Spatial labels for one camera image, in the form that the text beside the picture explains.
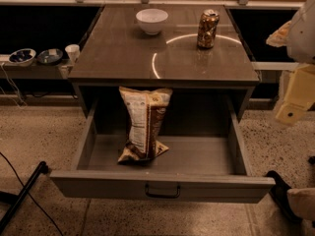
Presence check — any black floor cable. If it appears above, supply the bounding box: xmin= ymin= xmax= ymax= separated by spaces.
xmin=0 ymin=151 xmax=65 ymax=236

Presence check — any grey side shelf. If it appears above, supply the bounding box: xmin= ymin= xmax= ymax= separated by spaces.
xmin=0 ymin=60 xmax=73 ymax=80

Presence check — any cream robot base part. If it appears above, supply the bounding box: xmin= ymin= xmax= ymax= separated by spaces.
xmin=287 ymin=188 xmax=315 ymax=221

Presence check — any black drawer handle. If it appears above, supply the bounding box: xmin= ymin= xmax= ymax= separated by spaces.
xmin=145 ymin=184 xmax=181 ymax=199

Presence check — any brown chip bag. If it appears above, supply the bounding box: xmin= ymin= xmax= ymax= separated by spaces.
xmin=118 ymin=87 xmax=172 ymax=164

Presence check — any blue bowl left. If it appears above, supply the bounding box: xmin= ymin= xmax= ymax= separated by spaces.
xmin=9 ymin=48 xmax=36 ymax=67

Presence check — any white bowl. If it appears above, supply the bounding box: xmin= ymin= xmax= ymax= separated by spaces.
xmin=136 ymin=8 xmax=168 ymax=35

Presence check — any grey cabinet counter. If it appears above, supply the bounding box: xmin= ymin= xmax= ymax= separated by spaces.
xmin=68 ymin=4 xmax=261 ymax=123

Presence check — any black tripod leg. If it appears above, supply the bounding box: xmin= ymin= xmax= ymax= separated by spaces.
xmin=0 ymin=161 xmax=48 ymax=234

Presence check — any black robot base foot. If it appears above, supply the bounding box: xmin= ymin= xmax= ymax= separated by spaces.
xmin=266 ymin=170 xmax=302 ymax=223

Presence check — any grey open drawer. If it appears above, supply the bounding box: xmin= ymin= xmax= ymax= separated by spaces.
xmin=51 ymin=93 xmax=275 ymax=203

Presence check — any dark blue bowl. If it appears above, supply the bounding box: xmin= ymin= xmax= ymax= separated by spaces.
xmin=37 ymin=48 xmax=63 ymax=65

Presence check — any white paper cup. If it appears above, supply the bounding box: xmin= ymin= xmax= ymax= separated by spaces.
xmin=65 ymin=44 xmax=80 ymax=63

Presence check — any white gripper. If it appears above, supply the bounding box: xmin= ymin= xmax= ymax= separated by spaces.
xmin=266 ymin=0 xmax=315 ymax=126

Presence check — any gold patterned can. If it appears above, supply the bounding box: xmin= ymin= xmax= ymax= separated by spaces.
xmin=197 ymin=9 xmax=220 ymax=49

